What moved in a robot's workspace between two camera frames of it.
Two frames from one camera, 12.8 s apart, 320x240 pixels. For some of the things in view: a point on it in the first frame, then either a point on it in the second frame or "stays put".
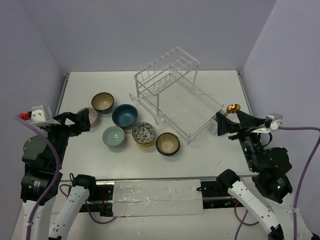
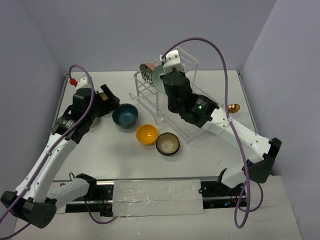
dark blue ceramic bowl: x=125 y=115 stays put
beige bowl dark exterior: x=168 y=144 stays put
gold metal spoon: x=232 y=108 stays put
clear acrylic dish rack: x=166 y=90 stays put
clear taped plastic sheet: x=158 y=197 stays put
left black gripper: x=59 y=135 -> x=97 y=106
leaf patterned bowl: x=143 y=132 -> x=147 y=74
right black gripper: x=246 y=121 -> x=161 y=76
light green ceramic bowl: x=113 y=136 -> x=157 y=82
